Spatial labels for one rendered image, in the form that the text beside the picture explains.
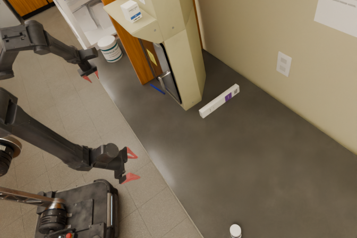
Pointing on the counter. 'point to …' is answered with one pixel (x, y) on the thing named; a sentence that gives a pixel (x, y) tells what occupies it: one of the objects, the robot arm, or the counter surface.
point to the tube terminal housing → (171, 24)
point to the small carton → (131, 11)
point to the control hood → (139, 31)
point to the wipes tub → (110, 48)
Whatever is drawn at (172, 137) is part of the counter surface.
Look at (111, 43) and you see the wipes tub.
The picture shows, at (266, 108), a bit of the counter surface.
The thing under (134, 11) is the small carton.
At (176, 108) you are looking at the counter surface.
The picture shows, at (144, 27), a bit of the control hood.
